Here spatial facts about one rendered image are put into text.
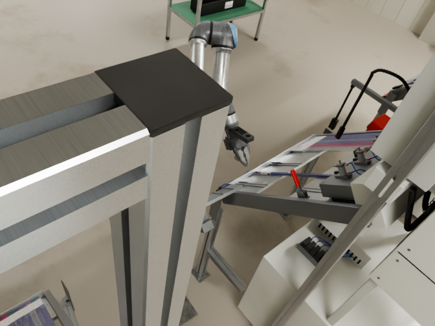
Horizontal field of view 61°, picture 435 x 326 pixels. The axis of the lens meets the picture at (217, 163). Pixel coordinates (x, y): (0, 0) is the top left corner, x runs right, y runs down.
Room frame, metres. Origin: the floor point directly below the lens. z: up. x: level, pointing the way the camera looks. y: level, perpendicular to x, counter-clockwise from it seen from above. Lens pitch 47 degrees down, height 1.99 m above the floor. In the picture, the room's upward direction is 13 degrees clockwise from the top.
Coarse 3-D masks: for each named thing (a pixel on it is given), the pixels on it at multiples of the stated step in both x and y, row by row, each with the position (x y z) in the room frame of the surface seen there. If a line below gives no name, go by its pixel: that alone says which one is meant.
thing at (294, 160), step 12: (288, 156) 1.32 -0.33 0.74; (300, 156) 1.29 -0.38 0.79; (312, 156) 1.25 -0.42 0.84; (264, 168) 1.22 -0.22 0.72; (276, 168) 1.18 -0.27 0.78; (288, 168) 1.15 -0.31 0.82; (252, 180) 1.09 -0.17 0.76; (264, 180) 1.06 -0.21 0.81; (276, 180) 1.05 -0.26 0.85; (252, 192) 0.96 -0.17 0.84
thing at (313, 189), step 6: (348, 156) 1.16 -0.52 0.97; (354, 156) 1.14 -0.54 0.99; (348, 162) 1.08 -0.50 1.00; (330, 168) 1.06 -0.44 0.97; (336, 168) 1.05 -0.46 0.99; (312, 180) 0.97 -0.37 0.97; (318, 180) 0.96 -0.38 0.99; (306, 186) 0.93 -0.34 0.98; (312, 186) 0.92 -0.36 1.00; (318, 186) 0.91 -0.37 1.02; (312, 192) 0.87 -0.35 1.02; (318, 192) 0.86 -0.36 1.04; (312, 198) 0.82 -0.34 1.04; (318, 198) 0.82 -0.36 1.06; (324, 198) 0.81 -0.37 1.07; (330, 198) 0.80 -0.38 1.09
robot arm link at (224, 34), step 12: (216, 24) 1.76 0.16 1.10; (228, 24) 1.79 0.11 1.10; (216, 36) 1.72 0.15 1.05; (228, 36) 1.73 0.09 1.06; (216, 48) 1.69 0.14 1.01; (228, 48) 1.70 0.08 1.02; (216, 60) 1.66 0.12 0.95; (228, 60) 1.68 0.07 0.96; (216, 72) 1.62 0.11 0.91; (228, 72) 1.66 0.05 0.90
